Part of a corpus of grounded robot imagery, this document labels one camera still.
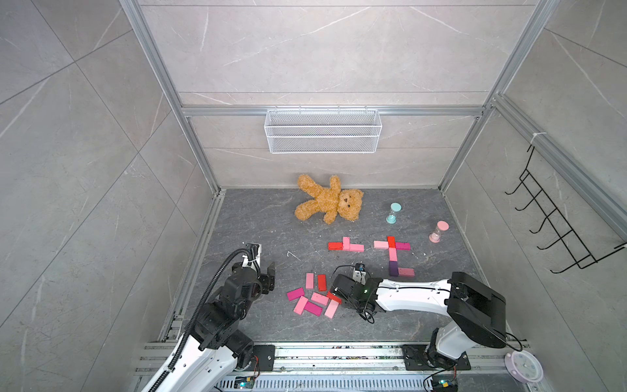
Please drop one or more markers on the magenta block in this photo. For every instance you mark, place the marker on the magenta block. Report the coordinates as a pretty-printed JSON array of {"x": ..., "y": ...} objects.
[
  {"x": 403, "y": 246},
  {"x": 313, "y": 309},
  {"x": 295, "y": 294}
]

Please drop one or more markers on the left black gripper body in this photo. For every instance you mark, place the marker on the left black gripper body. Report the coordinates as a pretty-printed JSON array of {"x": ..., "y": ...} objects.
[{"x": 267, "y": 282}]

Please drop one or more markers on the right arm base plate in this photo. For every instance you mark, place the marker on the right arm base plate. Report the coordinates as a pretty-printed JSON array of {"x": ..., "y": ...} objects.
[{"x": 421, "y": 358}]

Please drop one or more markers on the lilac round clock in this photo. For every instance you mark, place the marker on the lilac round clock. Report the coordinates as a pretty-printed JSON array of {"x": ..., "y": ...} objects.
[{"x": 524, "y": 367}]

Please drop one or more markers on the black wire hook rack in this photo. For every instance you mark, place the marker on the black wire hook rack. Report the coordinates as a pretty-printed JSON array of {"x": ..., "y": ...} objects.
[{"x": 554, "y": 219}]

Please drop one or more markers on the pink sand timer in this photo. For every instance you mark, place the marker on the pink sand timer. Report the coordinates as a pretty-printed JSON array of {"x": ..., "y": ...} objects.
[{"x": 439, "y": 230}]

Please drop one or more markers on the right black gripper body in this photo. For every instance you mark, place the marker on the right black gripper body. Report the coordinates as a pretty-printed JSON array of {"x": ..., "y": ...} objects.
[{"x": 355, "y": 305}]

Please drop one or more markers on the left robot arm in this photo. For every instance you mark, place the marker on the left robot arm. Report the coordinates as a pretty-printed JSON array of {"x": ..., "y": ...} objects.
[{"x": 215, "y": 346}]

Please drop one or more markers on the teal sand timer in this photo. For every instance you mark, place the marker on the teal sand timer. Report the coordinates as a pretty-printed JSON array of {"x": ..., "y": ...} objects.
[{"x": 395, "y": 208}]

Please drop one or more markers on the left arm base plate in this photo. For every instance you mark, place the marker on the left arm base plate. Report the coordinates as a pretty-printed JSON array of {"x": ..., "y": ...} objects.
[{"x": 259, "y": 358}]

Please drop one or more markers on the brown teddy bear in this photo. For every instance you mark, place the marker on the brown teddy bear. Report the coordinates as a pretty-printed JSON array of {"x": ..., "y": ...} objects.
[{"x": 332, "y": 201}]

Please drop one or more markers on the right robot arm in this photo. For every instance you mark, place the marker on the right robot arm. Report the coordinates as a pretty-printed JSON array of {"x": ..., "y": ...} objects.
[{"x": 477, "y": 313}]

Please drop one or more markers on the white wire mesh basket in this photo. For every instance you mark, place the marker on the white wire mesh basket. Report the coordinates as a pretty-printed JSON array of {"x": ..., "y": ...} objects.
[{"x": 322, "y": 131}]

